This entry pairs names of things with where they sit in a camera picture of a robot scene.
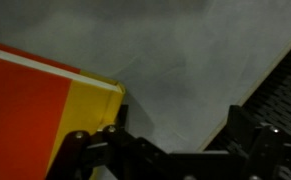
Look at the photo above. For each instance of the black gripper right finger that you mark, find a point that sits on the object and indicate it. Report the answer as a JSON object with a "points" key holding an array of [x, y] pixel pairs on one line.
{"points": [[268, 153]]}

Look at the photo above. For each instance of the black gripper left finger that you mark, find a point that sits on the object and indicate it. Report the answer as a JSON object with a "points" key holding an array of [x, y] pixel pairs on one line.
{"points": [[95, 156]]}

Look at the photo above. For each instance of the orange and yellow book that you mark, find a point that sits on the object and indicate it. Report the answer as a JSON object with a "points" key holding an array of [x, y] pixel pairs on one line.
{"points": [[25, 116]]}

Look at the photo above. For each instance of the dark grey patterned sofa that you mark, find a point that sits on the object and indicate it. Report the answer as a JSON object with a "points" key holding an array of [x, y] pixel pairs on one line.
{"points": [[285, 93]]}

